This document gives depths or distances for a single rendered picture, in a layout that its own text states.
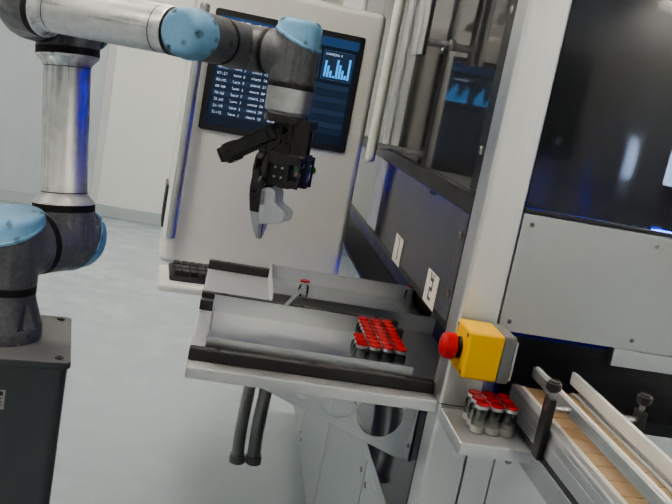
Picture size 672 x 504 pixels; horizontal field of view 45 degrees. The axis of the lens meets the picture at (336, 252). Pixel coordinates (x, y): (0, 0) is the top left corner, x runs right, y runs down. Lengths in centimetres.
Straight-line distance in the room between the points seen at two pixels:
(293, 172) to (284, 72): 16
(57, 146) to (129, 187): 528
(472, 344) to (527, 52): 43
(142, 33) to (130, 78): 549
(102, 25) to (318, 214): 105
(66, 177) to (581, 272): 94
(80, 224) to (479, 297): 77
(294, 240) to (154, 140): 463
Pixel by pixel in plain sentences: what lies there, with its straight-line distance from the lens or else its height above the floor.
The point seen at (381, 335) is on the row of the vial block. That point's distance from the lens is 145.
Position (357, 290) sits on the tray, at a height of 89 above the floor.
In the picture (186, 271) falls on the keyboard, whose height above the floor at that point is 83.
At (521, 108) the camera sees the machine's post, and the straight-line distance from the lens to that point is 126.
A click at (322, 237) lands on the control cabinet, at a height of 93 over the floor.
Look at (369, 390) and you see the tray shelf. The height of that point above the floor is 88.
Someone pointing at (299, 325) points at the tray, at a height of 88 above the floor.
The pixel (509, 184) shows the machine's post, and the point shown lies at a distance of 126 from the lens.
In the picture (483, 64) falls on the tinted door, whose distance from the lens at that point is 145.
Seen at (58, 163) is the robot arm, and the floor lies 110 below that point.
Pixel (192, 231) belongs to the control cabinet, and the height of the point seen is 90.
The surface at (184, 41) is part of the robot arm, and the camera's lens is 127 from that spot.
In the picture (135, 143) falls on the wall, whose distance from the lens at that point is 684.
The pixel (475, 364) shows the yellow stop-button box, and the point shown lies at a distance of 122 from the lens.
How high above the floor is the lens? 133
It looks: 11 degrees down
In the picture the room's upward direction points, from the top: 11 degrees clockwise
